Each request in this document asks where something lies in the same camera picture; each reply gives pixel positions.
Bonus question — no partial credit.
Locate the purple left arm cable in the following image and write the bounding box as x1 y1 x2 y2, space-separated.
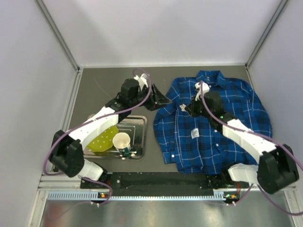
42 68 152 211

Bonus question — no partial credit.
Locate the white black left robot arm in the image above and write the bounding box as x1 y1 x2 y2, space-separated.
48 74 172 182

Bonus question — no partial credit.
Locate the aluminium front frame rail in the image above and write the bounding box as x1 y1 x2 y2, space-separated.
37 171 298 192

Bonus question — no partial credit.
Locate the blue plaid shirt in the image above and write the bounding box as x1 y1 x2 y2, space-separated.
153 70 272 175

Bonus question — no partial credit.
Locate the silver metal tray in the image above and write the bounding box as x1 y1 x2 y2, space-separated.
83 115 147 160

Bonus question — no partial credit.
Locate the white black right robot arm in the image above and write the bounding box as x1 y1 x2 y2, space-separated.
185 91 299 194

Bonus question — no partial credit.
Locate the white paper cup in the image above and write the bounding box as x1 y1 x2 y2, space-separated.
113 132 131 154

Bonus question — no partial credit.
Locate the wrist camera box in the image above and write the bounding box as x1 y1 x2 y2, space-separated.
134 73 149 90
195 81 210 101

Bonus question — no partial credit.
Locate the green dotted plate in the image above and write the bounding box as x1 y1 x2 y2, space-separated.
87 125 118 153

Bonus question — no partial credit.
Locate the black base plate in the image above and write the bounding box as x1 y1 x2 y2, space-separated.
80 172 249 190

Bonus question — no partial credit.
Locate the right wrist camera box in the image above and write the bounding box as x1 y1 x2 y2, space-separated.
195 81 210 101

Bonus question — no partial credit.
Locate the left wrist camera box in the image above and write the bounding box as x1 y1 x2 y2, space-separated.
134 73 149 90

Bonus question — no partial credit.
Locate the white slotted cable duct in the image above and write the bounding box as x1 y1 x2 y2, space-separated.
47 189 227 201

